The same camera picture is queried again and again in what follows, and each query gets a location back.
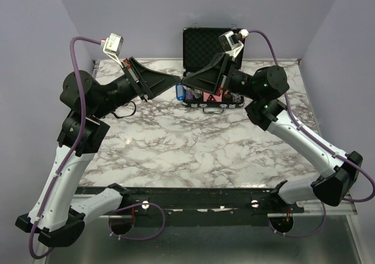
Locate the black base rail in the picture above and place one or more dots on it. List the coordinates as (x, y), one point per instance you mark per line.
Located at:
(191, 207)

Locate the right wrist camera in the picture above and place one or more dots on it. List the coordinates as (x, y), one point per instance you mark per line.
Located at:
(232, 43)

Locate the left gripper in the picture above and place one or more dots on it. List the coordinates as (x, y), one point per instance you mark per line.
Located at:
(150, 81)

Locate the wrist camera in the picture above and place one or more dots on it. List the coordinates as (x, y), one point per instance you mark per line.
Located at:
(111, 46)
(232, 43)

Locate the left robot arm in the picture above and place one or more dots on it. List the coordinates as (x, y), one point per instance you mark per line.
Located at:
(57, 221)

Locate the blue key tag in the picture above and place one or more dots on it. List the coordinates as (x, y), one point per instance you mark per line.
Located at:
(180, 92)

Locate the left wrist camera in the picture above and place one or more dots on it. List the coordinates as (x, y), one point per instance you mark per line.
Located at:
(111, 46)

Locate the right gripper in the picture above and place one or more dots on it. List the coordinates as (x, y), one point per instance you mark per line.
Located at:
(208, 78)

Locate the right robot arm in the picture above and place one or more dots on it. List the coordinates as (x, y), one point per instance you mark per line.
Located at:
(337, 170)

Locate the black poker chip case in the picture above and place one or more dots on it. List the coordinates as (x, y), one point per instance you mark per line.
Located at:
(199, 47)

